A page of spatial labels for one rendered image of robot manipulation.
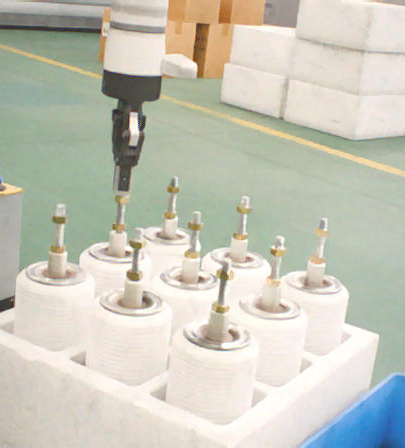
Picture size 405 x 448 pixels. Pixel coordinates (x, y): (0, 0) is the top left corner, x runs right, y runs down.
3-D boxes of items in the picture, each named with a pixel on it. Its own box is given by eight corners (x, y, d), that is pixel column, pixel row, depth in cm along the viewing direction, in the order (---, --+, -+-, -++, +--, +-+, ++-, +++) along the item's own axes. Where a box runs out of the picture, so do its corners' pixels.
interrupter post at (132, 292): (133, 311, 99) (135, 285, 98) (117, 305, 100) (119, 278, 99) (146, 306, 101) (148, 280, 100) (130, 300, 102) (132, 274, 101)
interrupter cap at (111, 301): (136, 325, 96) (137, 319, 95) (85, 304, 100) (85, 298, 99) (176, 307, 102) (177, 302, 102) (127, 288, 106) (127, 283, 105)
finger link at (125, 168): (120, 151, 111) (116, 189, 113) (123, 156, 109) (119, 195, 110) (131, 151, 112) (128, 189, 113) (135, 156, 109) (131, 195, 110)
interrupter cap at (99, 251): (104, 268, 111) (105, 263, 111) (78, 249, 117) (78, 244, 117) (154, 262, 115) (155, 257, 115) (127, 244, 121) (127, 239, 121)
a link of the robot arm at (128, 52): (198, 81, 106) (204, 30, 105) (107, 73, 104) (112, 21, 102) (183, 70, 115) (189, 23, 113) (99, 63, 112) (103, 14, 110)
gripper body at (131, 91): (100, 57, 112) (94, 129, 114) (107, 67, 104) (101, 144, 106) (157, 63, 113) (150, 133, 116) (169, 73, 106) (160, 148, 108)
